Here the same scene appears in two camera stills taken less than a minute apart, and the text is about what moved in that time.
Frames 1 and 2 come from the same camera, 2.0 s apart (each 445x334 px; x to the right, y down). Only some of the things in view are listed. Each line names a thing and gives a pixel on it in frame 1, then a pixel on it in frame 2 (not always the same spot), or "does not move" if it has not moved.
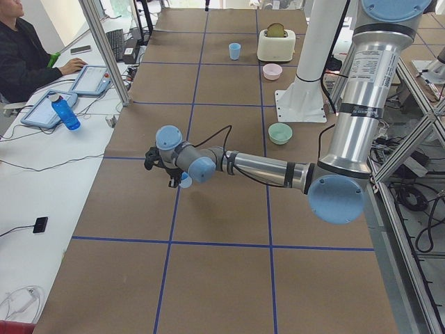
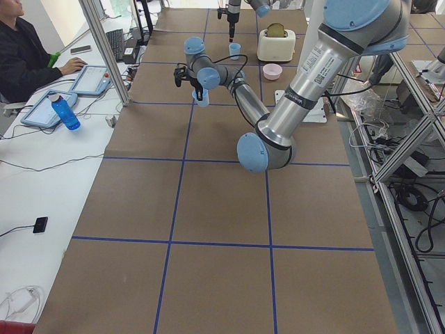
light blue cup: x=185 y=180 -> x=205 y=101
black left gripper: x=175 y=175 -> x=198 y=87
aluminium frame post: x=106 y=49 does not move
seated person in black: x=23 y=56 does not move
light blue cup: x=234 y=51 does not move
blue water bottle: x=65 y=112 does not move
